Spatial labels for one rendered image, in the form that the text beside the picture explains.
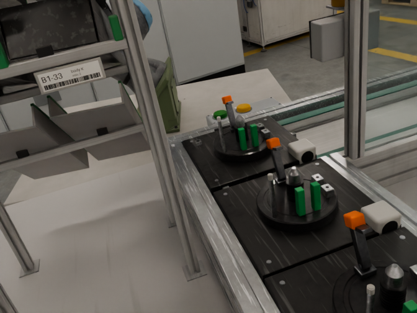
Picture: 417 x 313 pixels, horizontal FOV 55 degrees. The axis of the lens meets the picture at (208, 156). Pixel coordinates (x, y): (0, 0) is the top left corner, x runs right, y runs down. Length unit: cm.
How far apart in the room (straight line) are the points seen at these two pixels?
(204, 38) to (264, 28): 116
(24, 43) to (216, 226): 43
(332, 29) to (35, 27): 49
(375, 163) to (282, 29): 436
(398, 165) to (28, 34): 76
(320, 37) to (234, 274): 44
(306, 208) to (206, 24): 350
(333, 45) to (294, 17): 449
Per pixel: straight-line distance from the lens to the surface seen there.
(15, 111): 387
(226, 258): 66
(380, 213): 69
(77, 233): 99
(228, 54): 425
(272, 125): 101
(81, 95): 387
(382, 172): 94
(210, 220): 74
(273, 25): 512
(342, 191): 76
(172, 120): 132
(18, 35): 64
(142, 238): 90
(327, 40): 78
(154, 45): 392
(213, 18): 411
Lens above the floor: 142
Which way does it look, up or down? 30 degrees down
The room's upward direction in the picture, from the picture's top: 11 degrees counter-clockwise
